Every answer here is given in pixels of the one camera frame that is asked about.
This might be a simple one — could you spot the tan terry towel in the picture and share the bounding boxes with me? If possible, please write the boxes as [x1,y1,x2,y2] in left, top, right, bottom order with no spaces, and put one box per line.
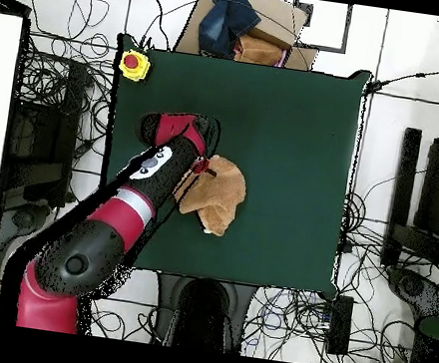
[170,148,251,240]

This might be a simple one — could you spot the dark green table cloth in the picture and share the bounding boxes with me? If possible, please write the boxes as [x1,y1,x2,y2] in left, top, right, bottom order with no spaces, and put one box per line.
[86,33,375,302]

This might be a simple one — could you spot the yellow emergency stop button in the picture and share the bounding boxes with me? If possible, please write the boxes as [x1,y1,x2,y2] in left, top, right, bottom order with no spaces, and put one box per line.
[116,47,153,84]

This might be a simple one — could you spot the tan towel in box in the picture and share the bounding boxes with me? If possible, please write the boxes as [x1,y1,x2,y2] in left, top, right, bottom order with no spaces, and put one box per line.
[232,32,287,69]

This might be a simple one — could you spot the black equipment rack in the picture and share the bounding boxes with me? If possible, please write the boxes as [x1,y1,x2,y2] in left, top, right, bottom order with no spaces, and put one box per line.
[0,52,90,217]

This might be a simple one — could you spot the blue denim jeans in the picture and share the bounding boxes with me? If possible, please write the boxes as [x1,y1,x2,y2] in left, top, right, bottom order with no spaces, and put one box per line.
[194,0,265,64]

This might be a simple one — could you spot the brown cardboard box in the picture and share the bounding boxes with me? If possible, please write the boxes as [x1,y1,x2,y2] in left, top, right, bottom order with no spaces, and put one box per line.
[173,0,326,73]

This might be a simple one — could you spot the grey stand base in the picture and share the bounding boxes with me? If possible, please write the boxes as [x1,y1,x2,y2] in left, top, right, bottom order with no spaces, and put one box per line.
[0,198,54,255]
[380,263,439,322]

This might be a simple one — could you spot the long black floor bar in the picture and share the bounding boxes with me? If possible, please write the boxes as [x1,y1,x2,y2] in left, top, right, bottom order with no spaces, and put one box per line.
[379,126,423,270]

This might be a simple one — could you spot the black power strip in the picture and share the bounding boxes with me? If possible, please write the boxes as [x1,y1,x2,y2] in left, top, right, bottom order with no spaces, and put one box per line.
[324,293,356,357]

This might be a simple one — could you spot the black rectangular floor frame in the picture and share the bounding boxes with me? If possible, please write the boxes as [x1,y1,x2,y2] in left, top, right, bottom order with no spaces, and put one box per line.
[288,0,354,55]

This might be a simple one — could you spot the black cable with connector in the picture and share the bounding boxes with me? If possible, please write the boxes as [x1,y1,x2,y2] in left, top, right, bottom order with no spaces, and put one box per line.
[363,29,439,106]

